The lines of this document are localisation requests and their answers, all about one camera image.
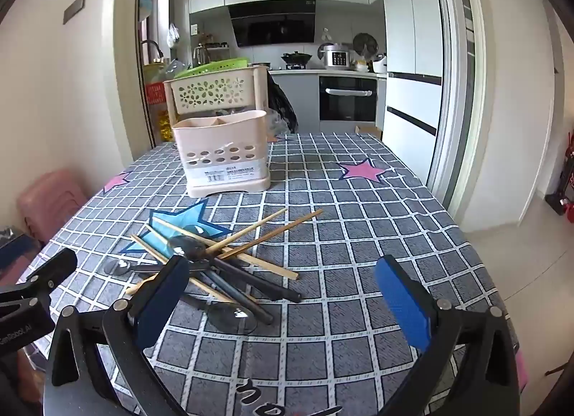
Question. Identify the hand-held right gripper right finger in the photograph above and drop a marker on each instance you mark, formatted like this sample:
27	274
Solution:
399	299

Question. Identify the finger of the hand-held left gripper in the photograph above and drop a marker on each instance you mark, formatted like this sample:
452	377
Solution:
54	265

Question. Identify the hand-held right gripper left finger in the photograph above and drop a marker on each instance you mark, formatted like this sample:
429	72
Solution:
161	304

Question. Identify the light wooden chopstick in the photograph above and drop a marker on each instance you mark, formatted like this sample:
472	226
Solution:
148	247
291	226
141	285
154	233
179	228
251	225

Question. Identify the pink plastic utensil holder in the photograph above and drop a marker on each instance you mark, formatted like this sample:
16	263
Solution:
222	151

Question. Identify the pink plastic stool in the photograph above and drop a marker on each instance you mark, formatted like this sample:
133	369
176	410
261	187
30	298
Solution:
51	200

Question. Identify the grey checkered tablecloth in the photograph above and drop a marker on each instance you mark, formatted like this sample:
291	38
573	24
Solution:
358	241

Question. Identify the cardboard box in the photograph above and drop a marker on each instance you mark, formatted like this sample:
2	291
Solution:
370	131

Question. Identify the gold foil package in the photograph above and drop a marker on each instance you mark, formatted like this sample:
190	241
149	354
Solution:
163	124

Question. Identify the red and black machine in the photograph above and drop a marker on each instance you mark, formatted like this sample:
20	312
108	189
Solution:
566	191

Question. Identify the red plastic basket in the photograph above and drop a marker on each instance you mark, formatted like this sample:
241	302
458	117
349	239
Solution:
154	93

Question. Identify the black built-in oven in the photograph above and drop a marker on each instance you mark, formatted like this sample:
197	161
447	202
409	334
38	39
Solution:
347	104

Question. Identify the clear plastic bag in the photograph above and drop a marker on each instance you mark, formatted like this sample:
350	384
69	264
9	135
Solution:
278	125

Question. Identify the white refrigerator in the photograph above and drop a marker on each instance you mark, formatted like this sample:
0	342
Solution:
412	84

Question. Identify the beige flower-cutout storage rack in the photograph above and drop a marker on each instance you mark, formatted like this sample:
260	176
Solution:
210	93

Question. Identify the black garbage bag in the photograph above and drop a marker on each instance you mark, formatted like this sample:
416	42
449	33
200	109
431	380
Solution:
281	104

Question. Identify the white rice cooker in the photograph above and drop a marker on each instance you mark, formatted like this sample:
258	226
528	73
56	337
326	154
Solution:
380	65

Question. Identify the green plastic basket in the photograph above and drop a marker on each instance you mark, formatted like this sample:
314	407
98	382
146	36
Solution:
210	68

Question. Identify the black kitchen faucet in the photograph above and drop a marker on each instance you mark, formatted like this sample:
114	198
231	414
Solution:
152	44

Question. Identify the silver pressure cooker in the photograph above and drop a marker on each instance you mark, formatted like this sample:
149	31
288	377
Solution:
334	57

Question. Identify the glass kettle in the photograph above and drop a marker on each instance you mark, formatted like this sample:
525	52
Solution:
202	55

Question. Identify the black round fan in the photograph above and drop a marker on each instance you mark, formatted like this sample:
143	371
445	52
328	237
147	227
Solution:
364	44

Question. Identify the hanging plastic bag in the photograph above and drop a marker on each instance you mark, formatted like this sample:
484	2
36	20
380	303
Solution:
173	35

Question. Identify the black wok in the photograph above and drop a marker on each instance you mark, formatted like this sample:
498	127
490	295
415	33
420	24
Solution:
296	57

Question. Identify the black range hood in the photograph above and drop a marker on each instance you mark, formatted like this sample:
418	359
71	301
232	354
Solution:
273	25

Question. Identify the white sliding door frame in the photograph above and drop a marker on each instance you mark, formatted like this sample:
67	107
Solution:
466	84

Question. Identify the grey wall switch panel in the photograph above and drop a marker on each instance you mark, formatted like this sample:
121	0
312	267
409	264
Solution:
74	8

